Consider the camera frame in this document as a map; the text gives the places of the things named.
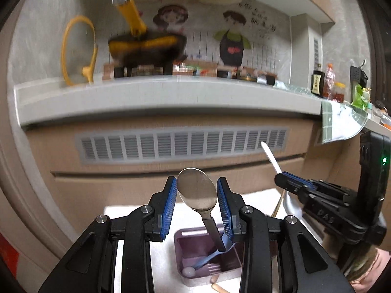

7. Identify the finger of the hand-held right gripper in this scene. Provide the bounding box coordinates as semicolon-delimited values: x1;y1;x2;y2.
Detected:
274;172;360;209
298;190;368;242

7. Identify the black gas stove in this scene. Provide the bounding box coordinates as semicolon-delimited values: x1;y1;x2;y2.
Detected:
104;62;190;79

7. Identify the cartoon wall poster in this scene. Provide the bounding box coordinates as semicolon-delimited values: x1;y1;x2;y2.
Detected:
153;2;279;68

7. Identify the long grey vent grille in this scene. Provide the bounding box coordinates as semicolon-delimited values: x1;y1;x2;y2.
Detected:
76;126;289;166

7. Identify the grey perforated utensil holder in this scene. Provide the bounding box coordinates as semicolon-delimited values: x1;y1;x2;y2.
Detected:
349;59;368;90

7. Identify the yellow-handled black pan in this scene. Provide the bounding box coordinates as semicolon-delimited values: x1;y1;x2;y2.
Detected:
108;0;189;68

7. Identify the blue plastic spoon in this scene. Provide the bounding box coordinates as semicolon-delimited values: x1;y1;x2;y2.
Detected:
195;232;237;271

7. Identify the person's right hand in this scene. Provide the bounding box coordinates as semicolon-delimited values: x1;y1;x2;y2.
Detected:
323;231;352;269

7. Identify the purple plastic utensil holder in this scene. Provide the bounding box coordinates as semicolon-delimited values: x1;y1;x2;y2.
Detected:
174;226;245;287

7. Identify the green crumpled cloth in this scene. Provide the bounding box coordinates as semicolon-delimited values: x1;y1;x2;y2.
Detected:
351;85;372;109

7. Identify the beige stone countertop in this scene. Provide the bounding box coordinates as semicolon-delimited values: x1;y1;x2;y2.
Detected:
14;76;391;135

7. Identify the white lace tablecloth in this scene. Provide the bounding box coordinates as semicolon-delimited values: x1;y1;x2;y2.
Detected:
104;189;288;293

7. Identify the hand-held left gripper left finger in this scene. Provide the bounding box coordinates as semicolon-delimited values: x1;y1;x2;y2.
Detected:
38;176;178;293

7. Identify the green and white towel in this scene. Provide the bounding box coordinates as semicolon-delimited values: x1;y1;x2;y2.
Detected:
320;99;369;145

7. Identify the yellow-rimmed pan lid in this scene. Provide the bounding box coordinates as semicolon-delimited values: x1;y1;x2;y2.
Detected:
61;15;99;86

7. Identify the dark sauce bottle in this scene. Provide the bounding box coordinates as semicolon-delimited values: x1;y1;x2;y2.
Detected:
312;70;325;97

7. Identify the yellow-lidded jar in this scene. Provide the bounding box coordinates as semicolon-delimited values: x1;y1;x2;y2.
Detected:
333;81;346;103

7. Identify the person's right forearm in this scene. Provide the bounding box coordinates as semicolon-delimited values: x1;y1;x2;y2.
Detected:
344;246;391;293

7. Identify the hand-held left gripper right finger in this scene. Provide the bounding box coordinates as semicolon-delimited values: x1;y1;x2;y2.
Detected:
216;177;352;293

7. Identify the white plastic spoon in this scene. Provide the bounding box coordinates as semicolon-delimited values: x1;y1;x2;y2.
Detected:
261;142;304;219

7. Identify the black-handled metal spoon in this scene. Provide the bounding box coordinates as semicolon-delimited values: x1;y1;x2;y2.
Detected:
177;168;228;252

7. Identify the beige wooden cabinet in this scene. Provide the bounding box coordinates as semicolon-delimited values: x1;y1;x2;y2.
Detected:
18;110;367;251

